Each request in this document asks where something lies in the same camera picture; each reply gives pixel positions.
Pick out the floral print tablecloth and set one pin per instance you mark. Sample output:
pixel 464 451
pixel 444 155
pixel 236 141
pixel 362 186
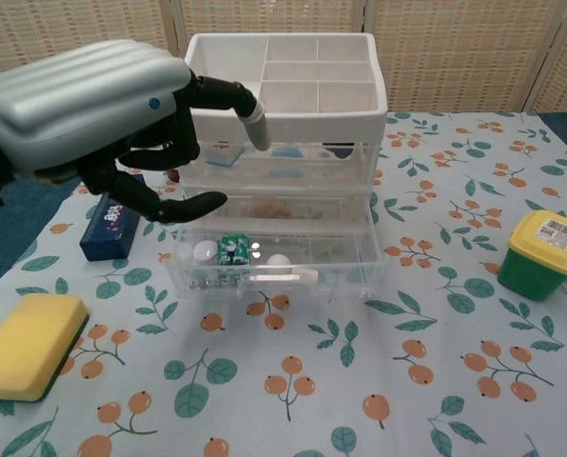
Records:
pixel 383 357

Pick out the flat blue square pad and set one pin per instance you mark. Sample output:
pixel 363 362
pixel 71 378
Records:
pixel 224 157

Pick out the dark blue rectangular carton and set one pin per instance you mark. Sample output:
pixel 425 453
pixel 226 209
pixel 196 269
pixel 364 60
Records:
pixel 107 238

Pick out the green patterned small cube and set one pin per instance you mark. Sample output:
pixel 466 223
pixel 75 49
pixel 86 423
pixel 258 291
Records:
pixel 233 250

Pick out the white plastic drawer organizer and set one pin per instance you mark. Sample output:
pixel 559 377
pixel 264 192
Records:
pixel 312 126

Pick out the yellow green sponge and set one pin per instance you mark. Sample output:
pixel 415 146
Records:
pixel 26 343

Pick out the small black item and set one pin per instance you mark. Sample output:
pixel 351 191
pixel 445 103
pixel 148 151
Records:
pixel 338 151

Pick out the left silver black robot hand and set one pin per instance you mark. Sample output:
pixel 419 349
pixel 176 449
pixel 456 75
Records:
pixel 84 105

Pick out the white ball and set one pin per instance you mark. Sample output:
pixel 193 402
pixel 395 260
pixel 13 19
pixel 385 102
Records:
pixel 206 251
pixel 279 263

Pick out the green tub with yellow lid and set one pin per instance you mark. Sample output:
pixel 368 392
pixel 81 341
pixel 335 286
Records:
pixel 531 271

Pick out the small blue flat item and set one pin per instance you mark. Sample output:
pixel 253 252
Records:
pixel 286 152

